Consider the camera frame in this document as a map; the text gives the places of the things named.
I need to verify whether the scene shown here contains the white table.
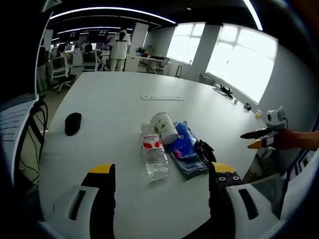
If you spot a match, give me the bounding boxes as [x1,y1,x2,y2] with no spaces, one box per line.
[38,71,272,239]

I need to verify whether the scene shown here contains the grey office chair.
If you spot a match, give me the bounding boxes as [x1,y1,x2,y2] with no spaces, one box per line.
[146,57,170,76]

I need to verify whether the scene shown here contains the blue cloth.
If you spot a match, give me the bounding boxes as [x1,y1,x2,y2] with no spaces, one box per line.
[170,148,210,178]

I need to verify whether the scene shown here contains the black cable bundle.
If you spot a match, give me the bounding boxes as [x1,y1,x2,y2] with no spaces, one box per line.
[14,95,50,185]

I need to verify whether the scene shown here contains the blue tissue packet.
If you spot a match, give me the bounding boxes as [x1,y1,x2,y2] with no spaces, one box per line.
[171,120,200,160]

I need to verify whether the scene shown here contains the white table power strip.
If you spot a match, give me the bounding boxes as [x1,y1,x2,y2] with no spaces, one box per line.
[140,94,185,102]

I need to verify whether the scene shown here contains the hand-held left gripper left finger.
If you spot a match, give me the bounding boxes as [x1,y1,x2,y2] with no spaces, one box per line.
[44,163,117,239]

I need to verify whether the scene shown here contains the white office chair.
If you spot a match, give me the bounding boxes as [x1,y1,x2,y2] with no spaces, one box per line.
[50,55,77,94]

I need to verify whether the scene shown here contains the person's right hand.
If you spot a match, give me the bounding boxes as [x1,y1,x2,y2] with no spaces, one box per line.
[272,128,302,150]

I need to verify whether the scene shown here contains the black devices on table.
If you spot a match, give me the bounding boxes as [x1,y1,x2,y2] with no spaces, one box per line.
[212,84,234,100]

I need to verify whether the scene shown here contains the clear plastic water bottle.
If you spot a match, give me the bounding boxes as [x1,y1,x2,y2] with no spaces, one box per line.
[140,122,170,184]

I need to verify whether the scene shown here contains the white leaf-print paper cup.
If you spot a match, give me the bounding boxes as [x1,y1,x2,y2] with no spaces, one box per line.
[150,112,180,145]

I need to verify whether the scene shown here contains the dark office chair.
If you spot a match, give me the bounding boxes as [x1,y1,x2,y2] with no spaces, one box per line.
[81,51,103,73]

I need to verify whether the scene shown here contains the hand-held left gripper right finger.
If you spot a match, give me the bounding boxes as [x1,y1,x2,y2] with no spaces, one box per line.
[208,161,279,239]

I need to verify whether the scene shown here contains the black mouse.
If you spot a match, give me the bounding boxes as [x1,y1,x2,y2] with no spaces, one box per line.
[64,112,83,136]

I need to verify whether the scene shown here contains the wall posters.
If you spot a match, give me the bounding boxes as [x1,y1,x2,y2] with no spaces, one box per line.
[296,148,315,171]

